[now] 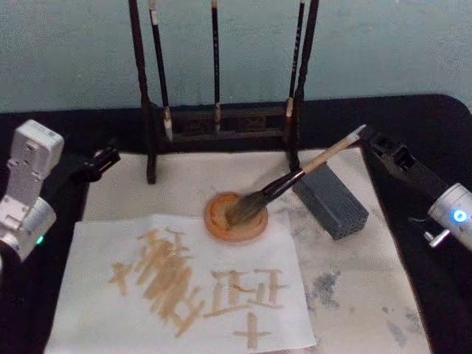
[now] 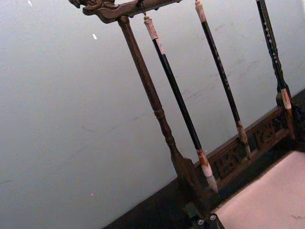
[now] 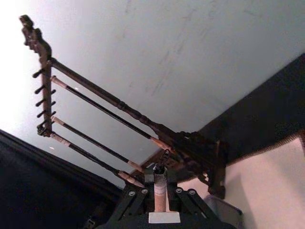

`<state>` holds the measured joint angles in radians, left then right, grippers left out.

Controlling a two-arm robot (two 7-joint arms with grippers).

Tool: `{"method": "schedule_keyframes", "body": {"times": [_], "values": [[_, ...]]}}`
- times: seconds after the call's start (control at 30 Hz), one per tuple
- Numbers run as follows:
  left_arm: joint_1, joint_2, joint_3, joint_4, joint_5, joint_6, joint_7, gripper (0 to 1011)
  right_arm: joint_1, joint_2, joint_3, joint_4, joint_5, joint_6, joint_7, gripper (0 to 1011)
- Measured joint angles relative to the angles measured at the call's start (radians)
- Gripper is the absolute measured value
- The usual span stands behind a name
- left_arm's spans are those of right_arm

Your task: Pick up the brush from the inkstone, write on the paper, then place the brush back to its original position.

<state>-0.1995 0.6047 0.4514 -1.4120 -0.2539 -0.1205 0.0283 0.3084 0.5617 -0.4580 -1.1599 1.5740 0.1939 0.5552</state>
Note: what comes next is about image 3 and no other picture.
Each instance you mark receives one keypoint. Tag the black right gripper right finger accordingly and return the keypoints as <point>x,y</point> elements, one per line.
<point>190,202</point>

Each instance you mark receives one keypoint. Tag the long black hanging brush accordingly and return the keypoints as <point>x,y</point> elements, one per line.
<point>104,112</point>

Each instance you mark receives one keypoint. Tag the white felt mat brown-edged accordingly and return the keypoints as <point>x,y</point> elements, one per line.
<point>264,181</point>

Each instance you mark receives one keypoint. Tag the dark wooden brush rack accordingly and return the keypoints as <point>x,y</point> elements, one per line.
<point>213,167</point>

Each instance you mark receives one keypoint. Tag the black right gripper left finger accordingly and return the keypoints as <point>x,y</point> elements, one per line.
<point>133,202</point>

